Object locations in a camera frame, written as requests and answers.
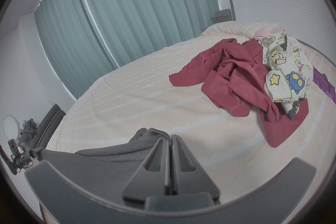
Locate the pink garment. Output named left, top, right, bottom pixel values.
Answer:
left=253, top=28, right=273, bottom=42

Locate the white printed pyjama top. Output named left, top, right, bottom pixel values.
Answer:
left=262, top=35, right=314, bottom=121

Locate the blue-green curtain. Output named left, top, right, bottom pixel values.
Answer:
left=76, top=0, right=223, bottom=68
left=34, top=0, right=117, bottom=100

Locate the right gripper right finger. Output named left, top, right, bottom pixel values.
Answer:
left=170, top=134, right=220, bottom=204

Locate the cream pillow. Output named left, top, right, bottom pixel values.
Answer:
left=201, top=21, right=286, bottom=40

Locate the round white mirror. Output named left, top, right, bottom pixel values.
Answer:
left=3, top=114, right=21, bottom=139

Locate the dark red garment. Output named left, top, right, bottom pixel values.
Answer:
left=169, top=38, right=309, bottom=148

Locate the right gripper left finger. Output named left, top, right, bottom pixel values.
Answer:
left=123, top=138, right=169, bottom=204

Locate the purple garment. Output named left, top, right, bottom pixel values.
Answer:
left=312, top=71, right=336, bottom=105

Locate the black garment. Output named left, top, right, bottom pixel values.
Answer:
left=39, top=128, right=172, bottom=193

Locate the bed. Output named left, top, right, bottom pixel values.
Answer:
left=39, top=0, right=336, bottom=221

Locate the grey bedside table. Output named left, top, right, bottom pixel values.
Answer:
left=215, top=9, right=233, bottom=24

